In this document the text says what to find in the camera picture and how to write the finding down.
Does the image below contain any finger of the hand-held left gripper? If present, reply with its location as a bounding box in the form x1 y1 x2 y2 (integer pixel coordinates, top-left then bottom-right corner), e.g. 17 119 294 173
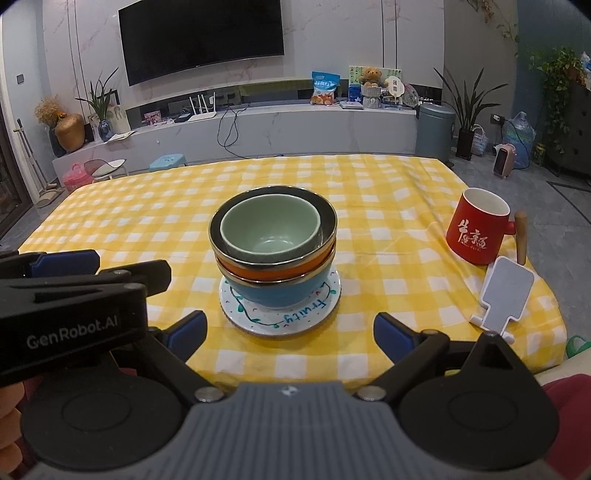
0 249 100 279
0 260 172 305

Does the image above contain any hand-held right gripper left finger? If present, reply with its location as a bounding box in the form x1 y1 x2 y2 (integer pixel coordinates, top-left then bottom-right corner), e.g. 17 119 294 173
111 311 227 404

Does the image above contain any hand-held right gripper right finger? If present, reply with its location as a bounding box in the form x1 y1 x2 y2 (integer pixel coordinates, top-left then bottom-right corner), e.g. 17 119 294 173
355 313 522 402

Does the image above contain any orange steel bowl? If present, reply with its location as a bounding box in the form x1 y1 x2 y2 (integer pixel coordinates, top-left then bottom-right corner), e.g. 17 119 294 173
209 185 338 283

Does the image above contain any blue steel bowl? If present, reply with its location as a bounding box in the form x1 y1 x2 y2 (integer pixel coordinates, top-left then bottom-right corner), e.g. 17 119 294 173
216 258 337 309

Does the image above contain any white painted plate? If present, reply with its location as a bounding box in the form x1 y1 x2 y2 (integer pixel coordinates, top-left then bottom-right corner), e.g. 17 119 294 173
219 268 342 337

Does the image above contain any green ceramic bowl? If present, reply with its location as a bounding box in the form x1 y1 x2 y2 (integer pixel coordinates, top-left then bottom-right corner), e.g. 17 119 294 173
220 193 322 259

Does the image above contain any person's left hand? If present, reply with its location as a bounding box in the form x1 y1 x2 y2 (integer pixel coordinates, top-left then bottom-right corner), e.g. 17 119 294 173
0 382 24 468

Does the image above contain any yellow checked tablecloth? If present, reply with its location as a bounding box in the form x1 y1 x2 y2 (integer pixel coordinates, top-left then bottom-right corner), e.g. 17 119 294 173
18 154 568 384

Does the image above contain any pink case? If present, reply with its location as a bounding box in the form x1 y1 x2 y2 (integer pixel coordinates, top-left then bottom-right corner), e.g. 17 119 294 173
62 162 93 192

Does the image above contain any dark glass door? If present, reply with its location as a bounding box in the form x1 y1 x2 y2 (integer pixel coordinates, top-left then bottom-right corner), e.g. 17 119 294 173
0 102 28 222

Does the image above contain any white low chair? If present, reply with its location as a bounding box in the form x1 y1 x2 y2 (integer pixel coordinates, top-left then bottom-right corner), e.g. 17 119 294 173
84 158 129 181

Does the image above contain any light blue stool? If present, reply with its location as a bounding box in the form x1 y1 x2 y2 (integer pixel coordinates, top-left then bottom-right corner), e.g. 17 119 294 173
149 154 188 170

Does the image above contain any broom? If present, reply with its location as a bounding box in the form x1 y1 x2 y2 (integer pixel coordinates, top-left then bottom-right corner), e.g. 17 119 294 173
16 119 47 185

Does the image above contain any white phone stand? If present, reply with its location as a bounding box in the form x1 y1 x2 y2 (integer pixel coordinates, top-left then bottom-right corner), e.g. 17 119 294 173
470 257 536 343

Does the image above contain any gold vase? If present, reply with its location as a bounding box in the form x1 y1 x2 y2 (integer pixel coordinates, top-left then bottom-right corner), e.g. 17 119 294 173
54 113 86 153

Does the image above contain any red mug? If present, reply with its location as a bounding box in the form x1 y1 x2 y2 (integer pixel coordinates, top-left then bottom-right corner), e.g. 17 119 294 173
445 187 528 266

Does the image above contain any blue vase with plant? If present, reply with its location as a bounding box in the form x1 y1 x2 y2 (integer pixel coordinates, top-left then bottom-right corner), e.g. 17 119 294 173
76 68 121 142

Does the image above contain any dried flower vase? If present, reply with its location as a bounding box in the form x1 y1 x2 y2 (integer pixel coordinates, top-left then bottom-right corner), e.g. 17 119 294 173
34 95 68 158

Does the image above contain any white router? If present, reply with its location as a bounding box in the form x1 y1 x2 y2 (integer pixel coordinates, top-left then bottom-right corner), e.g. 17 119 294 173
188 92 218 123

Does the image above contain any green plastic bag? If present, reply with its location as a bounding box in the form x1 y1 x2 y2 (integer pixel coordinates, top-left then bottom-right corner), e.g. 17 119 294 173
566 335 591 358

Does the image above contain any white marble TV console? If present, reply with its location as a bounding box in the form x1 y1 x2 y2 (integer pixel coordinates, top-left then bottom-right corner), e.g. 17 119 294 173
52 83 419 174

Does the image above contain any tall potted plant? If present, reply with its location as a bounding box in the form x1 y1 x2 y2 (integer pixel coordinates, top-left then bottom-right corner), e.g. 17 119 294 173
433 67 509 161

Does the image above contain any grey trash can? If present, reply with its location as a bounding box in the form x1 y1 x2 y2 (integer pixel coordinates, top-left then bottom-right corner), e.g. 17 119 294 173
416 102 457 163

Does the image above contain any small beige heater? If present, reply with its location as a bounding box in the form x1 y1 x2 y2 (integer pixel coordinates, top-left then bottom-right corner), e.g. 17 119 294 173
492 143 518 178

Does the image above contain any blue water jug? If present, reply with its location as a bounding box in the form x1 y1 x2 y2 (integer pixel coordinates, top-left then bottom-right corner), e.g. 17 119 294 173
503 112 536 169

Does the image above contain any black television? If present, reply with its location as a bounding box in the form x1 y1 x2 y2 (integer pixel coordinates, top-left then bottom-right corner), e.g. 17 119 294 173
118 0 286 87

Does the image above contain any white round fan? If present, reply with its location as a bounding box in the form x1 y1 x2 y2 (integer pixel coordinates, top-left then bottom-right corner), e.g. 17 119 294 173
385 76 409 107

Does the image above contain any blue snack bag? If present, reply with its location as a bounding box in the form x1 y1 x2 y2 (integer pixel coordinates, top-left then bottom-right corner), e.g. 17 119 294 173
310 71 341 106

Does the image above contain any teddy bear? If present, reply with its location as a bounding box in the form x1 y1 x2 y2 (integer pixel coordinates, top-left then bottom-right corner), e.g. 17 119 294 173
359 67 384 109

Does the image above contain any green printed box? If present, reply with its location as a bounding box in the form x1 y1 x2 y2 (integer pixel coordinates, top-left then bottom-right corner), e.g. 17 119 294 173
348 65 402 88

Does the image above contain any grey cabinet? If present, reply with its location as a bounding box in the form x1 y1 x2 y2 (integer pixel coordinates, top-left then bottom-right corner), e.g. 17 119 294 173
551 83 591 178

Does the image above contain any ivy plant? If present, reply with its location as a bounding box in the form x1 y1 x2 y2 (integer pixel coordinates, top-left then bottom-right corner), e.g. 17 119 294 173
529 46 587 153

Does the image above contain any hanging vine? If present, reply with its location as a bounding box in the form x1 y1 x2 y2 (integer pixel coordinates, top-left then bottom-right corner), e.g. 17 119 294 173
466 0 522 56

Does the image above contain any black cable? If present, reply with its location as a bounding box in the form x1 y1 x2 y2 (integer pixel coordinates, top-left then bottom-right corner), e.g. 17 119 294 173
217 104 250 148

